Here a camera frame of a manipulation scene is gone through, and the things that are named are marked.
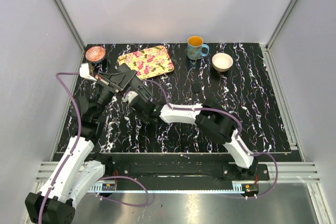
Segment red patterned bowl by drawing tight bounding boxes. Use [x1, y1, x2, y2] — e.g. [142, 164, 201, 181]
[85, 46, 106, 62]

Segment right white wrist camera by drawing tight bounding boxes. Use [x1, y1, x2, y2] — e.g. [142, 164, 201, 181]
[122, 91, 138, 103]

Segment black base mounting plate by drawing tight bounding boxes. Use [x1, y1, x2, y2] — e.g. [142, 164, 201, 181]
[110, 153, 270, 182]

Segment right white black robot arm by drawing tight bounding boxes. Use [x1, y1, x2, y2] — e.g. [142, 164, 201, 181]
[122, 85, 258, 180]

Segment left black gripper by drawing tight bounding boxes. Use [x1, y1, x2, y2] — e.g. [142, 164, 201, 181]
[92, 70, 138, 120]

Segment purple cable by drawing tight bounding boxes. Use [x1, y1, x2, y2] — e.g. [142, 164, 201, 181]
[36, 71, 150, 224]
[143, 79, 280, 200]

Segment cream white bowl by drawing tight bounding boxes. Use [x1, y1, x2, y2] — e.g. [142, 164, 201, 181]
[212, 53, 233, 72]

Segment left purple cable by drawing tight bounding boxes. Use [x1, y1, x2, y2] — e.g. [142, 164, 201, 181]
[36, 71, 150, 224]

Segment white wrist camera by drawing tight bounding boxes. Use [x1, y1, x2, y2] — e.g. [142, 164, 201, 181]
[122, 91, 138, 103]
[79, 63, 96, 81]

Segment blue mug orange inside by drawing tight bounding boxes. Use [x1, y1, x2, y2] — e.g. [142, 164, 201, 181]
[187, 36, 209, 60]

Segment white slotted cable duct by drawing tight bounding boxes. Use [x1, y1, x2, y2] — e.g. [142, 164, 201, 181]
[88, 182, 116, 193]

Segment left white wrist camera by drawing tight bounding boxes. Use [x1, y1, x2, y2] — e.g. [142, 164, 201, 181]
[79, 63, 96, 81]

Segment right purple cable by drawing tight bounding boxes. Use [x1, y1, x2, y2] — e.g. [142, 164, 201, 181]
[143, 79, 280, 200]

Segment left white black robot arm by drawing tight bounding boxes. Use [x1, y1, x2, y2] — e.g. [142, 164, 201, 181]
[25, 63, 142, 223]

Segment floral yellow pink tray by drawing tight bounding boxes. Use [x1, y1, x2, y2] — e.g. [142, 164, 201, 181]
[118, 45, 174, 80]

